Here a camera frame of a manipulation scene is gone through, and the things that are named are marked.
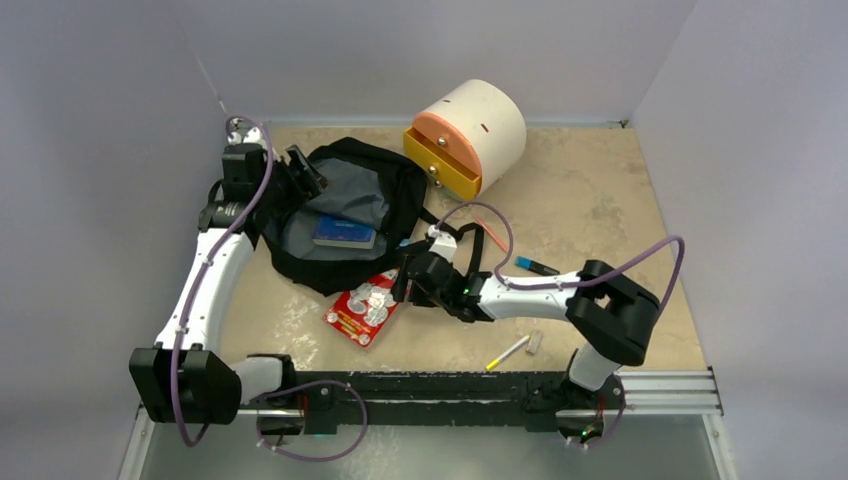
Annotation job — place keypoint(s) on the black student backpack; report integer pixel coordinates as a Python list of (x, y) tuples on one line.
[(368, 185)]

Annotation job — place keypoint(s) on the grey marker cap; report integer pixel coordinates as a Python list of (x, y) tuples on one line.
[(534, 342)]

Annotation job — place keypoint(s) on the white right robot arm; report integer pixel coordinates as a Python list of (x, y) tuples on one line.
[(614, 314)]

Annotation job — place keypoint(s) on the yellow white marker pen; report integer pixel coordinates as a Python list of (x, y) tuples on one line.
[(521, 343)]

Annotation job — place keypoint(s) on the red sticker package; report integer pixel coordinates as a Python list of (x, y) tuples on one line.
[(360, 314)]

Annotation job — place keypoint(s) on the aluminium table frame rail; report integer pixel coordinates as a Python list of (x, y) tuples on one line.
[(669, 428)]

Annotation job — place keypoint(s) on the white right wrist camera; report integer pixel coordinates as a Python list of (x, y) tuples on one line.
[(442, 244)]

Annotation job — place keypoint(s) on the cream cylindrical drawer box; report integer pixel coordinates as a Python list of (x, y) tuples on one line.
[(478, 125)]

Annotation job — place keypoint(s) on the blue highlighter marker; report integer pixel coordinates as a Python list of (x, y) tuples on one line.
[(535, 267)]

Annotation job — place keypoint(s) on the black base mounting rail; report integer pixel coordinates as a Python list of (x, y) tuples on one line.
[(538, 401)]

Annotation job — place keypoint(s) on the orange pen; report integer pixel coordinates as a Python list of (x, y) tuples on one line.
[(503, 246)]

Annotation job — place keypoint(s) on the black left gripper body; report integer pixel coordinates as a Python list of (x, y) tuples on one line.
[(277, 188)]

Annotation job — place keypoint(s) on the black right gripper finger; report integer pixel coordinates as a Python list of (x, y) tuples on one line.
[(411, 249), (402, 286)]

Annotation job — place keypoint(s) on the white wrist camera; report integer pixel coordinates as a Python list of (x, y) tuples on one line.
[(442, 244), (249, 135)]

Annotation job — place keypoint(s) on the Jane Eyre book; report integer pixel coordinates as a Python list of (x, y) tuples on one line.
[(337, 232)]

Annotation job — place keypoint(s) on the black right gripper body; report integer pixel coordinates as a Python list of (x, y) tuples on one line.
[(420, 298)]

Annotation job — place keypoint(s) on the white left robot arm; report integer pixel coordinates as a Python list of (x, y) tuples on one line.
[(181, 378)]

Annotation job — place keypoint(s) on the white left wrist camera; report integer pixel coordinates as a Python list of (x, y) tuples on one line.
[(249, 135)]

